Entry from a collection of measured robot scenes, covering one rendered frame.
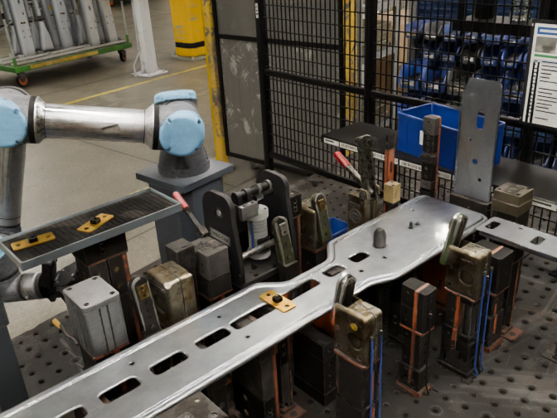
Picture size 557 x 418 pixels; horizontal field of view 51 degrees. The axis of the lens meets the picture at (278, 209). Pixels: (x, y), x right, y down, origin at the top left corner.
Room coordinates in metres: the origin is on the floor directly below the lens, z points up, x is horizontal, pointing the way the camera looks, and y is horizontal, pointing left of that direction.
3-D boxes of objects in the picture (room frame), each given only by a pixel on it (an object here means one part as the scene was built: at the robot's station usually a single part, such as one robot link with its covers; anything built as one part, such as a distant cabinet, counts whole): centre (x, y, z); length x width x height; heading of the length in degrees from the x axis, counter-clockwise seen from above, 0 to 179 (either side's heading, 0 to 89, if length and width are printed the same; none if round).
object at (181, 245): (1.16, 0.22, 0.90); 0.05 x 0.05 x 0.40; 40
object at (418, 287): (1.10, -0.31, 0.84); 0.11 x 0.08 x 0.29; 40
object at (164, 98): (1.61, 0.27, 1.27); 0.13 x 0.12 x 0.14; 12
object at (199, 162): (1.62, 0.27, 1.15); 0.15 x 0.15 x 0.10
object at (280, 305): (1.05, 0.01, 1.01); 0.08 x 0.04 x 0.01; 40
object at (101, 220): (1.16, 0.40, 1.17); 0.08 x 0.04 x 0.01; 155
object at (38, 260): (1.16, 0.41, 1.16); 0.37 x 0.14 x 0.02; 130
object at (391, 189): (1.50, -0.32, 0.88); 0.04 x 0.04 x 0.36; 40
